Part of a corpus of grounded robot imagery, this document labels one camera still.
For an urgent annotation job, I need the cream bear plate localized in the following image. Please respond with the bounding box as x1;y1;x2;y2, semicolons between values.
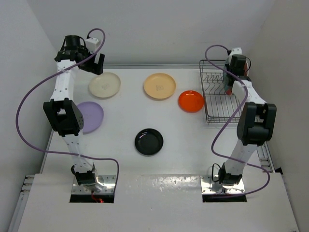
88;72;121;98

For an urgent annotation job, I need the lavender plastic plate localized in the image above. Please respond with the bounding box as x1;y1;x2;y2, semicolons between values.
77;101;104;134

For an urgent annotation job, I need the orange plate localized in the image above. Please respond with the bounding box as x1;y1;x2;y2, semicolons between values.
178;90;204;113

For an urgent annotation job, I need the peach beige plate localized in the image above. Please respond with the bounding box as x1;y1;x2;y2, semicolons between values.
143;73;176;100

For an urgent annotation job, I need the black plate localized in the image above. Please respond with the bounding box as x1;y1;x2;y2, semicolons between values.
134;128;164;156

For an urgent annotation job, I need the red teal flower plate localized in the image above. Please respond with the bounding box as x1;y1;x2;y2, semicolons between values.
223;58;248;95

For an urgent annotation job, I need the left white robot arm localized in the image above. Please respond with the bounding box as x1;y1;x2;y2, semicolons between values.
43;35;105;193

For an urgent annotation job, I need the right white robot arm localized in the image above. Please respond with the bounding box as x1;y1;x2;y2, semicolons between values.
219;54;277;187

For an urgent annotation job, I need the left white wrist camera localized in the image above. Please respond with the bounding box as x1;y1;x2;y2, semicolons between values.
85;37;101;53

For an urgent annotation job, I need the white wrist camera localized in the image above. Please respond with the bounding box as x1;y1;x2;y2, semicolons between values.
230;47;242;56
85;37;101;53

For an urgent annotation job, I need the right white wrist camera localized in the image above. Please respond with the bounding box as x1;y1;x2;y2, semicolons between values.
230;47;242;56

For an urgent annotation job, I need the black wire dish rack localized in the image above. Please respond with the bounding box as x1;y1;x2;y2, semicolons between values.
199;59;240;124

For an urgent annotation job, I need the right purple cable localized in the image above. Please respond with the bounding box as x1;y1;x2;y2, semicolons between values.
205;44;270;199

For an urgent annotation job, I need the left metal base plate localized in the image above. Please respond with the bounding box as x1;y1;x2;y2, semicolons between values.
71;175;116;195

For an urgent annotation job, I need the metal base plate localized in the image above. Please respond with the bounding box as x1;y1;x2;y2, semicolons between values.
200;174;245;195
71;175;116;195

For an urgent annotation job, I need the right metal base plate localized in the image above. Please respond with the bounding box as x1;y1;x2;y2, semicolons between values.
200;174;245;195

